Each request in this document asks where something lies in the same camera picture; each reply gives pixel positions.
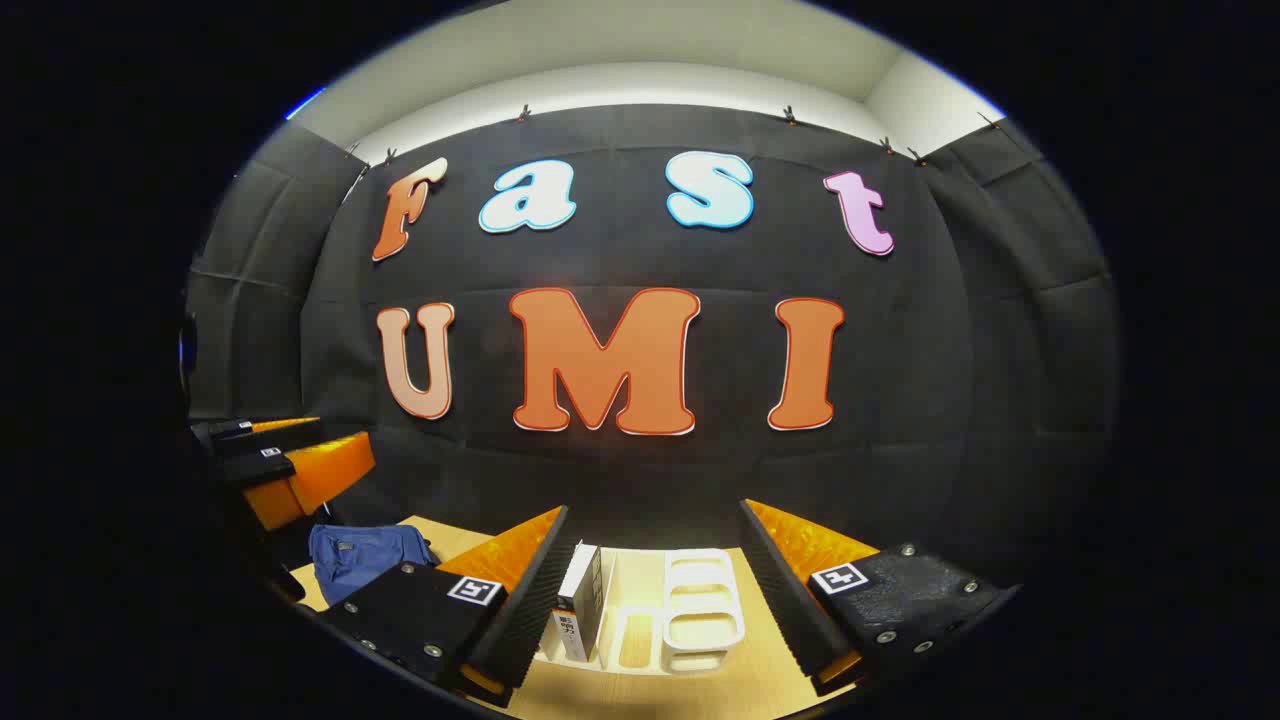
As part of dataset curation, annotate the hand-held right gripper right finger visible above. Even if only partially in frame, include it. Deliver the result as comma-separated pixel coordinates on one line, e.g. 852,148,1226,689
738,498,1021,698

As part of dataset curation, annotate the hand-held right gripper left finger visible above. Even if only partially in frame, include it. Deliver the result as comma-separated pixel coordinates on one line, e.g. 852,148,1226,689
318,505,579,707

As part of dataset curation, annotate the blue cover book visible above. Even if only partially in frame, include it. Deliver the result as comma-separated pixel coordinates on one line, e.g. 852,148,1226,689
553,540,606,664

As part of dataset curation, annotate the white bookshelf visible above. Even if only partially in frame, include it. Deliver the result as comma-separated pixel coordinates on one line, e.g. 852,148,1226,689
535,545,748,678

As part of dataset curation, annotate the blue schoolbag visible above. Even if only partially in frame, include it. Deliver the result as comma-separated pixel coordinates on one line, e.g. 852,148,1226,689
308,523,441,608

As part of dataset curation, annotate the black backdrop cloth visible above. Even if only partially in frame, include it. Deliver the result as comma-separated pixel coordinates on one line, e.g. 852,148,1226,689
185,100,1121,601

